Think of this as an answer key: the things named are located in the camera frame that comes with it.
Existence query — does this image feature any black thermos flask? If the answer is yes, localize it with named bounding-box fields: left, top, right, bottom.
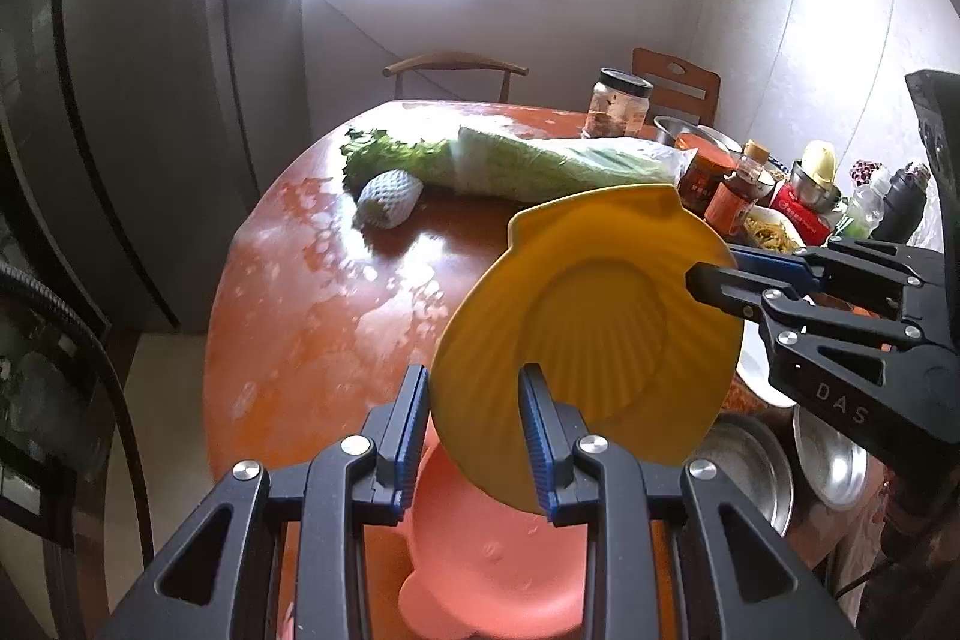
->
left=877, top=161, right=935, bottom=247

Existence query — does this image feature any wrapped napa cabbage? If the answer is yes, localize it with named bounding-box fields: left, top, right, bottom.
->
left=341, top=119, right=698, bottom=210

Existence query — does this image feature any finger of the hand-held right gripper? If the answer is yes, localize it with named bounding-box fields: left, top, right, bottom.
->
left=686, top=261, right=927, bottom=425
left=726, top=237, right=932, bottom=320

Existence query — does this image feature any small metal bowl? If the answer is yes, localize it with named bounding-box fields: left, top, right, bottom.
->
left=652, top=115, right=740, bottom=154

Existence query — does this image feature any white dish of pasta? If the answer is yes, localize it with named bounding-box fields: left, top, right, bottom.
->
left=739, top=205, right=807, bottom=255

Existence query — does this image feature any large white bowl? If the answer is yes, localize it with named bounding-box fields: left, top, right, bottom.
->
left=733, top=329, right=796, bottom=405

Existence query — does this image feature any grey refrigerator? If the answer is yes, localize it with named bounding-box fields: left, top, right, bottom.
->
left=0, top=0, right=316, bottom=341

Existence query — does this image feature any red sauce jar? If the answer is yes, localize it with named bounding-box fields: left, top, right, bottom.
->
left=675, top=131, right=740, bottom=214

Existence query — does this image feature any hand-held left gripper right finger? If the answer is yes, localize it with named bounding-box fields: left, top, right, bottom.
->
left=517, top=362, right=863, bottom=640

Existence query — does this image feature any wooden chair with slat back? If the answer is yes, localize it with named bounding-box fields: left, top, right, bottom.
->
left=630, top=47, right=722, bottom=127

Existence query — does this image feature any pink plastic plate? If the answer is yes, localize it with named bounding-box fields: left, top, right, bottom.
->
left=397, top=422, right=601, bottom=640

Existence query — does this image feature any red box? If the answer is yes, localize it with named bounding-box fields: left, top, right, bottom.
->
left=772, top=182, right=845, bottom=244

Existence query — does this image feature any glass jar with black lid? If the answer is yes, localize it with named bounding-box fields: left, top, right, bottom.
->
left=586, top=68, right=653, bottom=140

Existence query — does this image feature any brown sauce bottle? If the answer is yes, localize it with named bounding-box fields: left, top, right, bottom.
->
left=705, top=139, right=773, bottom=236

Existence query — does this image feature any steel plate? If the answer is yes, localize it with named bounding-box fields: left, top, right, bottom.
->
left=694, top=419, right=796, bottom=536

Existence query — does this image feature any green drink bottle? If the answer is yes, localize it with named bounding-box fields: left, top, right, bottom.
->
left=836, top=166, right=897, bottom=240

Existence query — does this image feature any black cable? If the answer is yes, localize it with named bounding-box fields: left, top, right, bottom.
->
left=0, top=261, right=155, bottom=536

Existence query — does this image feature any steel bowl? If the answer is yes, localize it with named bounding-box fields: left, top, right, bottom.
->
left=791, top=404, right=875, bottom=510

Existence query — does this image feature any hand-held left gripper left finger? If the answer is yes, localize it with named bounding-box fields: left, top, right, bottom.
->
left=97, top=364, right=432, bottom=640

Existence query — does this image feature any fruit in white foam net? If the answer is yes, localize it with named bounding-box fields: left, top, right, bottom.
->
left=354, top=169, right=425, bottom=230

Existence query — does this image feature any wooden chair with curved back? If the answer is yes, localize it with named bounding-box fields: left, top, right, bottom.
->
left=382, top=51, right=530, bottom=103

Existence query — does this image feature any yellow shell-shaped plate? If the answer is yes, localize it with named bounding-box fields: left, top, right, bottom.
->
left=429, top=182, right=747, bottom=513

